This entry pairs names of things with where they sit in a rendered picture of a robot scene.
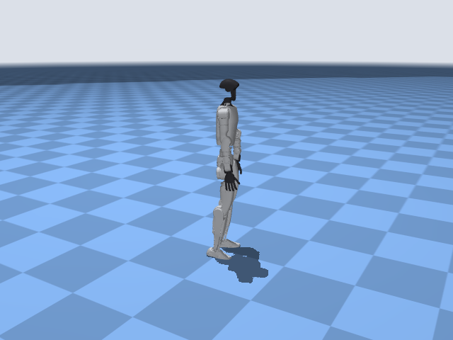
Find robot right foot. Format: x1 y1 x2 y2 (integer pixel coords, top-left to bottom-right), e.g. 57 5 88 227
207 247 231 260

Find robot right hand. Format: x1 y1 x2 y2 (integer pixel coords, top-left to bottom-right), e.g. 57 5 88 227
224 164 240 191

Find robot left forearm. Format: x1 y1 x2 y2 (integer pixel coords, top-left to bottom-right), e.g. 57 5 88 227
233 138 241 160

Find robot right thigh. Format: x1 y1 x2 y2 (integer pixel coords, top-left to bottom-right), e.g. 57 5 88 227
213 163 235 217

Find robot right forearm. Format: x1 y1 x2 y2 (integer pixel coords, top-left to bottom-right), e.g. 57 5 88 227
221 137 231 171

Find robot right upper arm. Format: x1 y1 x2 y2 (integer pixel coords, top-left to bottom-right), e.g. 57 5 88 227
217 108 232 144

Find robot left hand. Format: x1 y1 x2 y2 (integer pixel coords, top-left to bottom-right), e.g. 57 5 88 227
233 155 242 174

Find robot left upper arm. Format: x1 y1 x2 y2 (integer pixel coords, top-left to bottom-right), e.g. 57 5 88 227
236 108 241 139

